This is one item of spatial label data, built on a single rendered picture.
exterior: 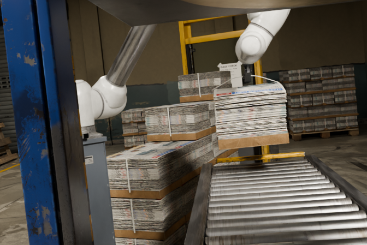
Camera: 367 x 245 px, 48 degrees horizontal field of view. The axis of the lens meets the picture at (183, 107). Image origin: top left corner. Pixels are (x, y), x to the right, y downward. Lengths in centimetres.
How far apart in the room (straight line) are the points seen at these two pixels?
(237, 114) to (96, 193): 75
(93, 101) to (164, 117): 95
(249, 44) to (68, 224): 96
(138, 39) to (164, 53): 741
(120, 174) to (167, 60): 710
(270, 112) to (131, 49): 72
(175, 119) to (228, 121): 113
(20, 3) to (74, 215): 34
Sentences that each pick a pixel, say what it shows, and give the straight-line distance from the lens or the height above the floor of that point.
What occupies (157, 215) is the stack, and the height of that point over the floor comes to 51.
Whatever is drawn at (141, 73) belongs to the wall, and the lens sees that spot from 941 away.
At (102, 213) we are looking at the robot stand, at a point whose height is 65.
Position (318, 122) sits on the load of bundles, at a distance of 779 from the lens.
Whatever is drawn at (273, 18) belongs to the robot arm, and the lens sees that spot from 152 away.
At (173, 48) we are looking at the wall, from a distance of 933.
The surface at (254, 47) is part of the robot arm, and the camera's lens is 145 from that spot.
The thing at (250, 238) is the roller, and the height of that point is 80.
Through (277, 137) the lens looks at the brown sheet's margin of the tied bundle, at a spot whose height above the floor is 95.
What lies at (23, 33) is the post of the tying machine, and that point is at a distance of 70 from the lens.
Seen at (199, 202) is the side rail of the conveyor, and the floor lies 80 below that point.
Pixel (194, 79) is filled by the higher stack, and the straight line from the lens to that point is 334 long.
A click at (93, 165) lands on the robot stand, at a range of 194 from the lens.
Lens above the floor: 120
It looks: 3 degrees down
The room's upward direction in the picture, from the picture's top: 6 degrees counter-clockwise
